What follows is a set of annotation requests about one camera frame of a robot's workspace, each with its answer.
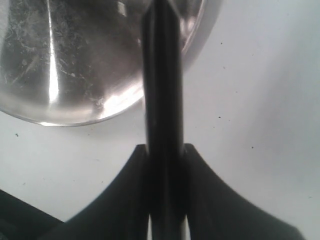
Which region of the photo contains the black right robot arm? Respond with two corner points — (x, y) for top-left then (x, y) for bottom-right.
(0, 144), (303, 240)

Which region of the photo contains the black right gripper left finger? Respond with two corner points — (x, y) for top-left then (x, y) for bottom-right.
(52, 144), (148, 240)

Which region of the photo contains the black knife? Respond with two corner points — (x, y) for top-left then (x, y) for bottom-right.
(142, 0), (185, 240)

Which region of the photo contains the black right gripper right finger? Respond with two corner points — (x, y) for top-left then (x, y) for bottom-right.
(184, 143), (300, 240)

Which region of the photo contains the round steel plate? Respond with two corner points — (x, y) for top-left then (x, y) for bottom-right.
(0, 0), (222, 127)

